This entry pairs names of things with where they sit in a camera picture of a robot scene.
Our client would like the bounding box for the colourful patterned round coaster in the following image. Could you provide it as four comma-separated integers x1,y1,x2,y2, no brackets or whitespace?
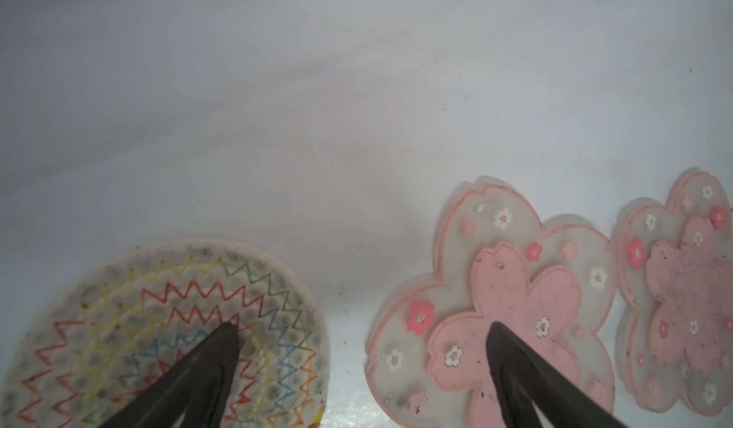
1,239,330,427

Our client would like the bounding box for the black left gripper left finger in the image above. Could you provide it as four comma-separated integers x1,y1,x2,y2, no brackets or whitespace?
102,323,240,428

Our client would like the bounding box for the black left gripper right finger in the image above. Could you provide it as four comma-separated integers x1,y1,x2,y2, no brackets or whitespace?
486,322,623,427

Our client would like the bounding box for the pink flower coaster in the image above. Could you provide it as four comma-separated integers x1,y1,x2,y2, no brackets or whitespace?
614,170,732,417
366,182,618,427

